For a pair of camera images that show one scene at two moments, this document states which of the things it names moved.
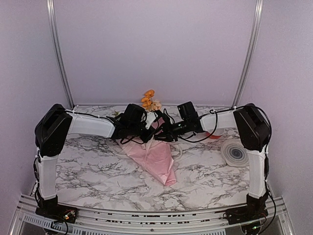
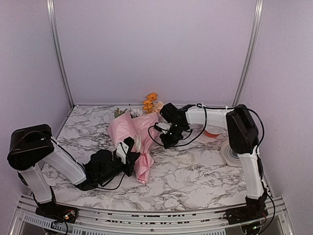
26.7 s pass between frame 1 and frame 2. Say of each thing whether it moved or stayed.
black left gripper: moved
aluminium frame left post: stayed
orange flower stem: moved
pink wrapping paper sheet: moved
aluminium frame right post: stayed
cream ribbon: moved
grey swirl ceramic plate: stayed
